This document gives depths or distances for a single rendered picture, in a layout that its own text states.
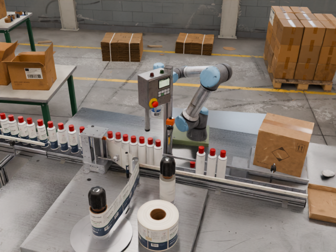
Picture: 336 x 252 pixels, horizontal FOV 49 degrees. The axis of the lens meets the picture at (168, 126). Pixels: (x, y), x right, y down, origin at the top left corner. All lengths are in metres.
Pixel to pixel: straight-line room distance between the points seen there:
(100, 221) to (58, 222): 0.31
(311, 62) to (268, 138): 3.29
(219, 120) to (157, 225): 1.38
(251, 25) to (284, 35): 2.34
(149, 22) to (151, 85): 5.62
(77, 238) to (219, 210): 0.78
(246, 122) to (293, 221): 1.03
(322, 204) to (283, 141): 0.42
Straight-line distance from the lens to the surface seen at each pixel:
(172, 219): 1.80
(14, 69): 3.64
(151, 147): 2.23
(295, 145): 2.33
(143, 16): 7.62
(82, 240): 1.93
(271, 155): 2.40
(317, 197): 2.37
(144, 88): 2.06
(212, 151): 2.14
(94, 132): 2.20
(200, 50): 6.52
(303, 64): 5.51
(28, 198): 2.31
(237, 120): 2.96
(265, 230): 2.09
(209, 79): 2.18
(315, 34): 5.40
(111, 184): 2.22
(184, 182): 2.28
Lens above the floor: 2.32
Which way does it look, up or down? 32 degrees down
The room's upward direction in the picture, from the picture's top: 1 degrees clockwise
